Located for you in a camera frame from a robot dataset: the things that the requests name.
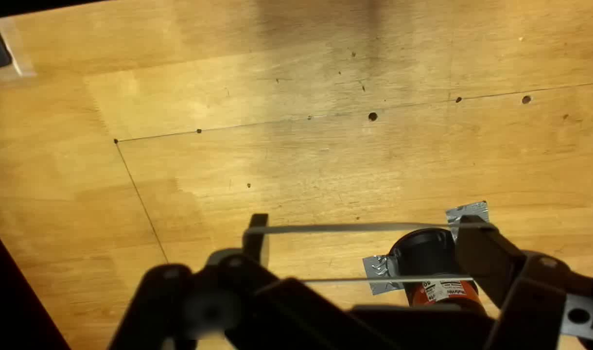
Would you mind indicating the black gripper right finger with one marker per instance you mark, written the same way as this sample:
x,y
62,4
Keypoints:
x,y
534,298

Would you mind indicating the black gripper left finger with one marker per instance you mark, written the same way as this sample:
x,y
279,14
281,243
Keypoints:
x,y
178,304

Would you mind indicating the thin elastic band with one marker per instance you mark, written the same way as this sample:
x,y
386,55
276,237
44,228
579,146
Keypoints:
x,y
346,228

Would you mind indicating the black bottle with red label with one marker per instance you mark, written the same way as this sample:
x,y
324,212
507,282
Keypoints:
x,y
427,255

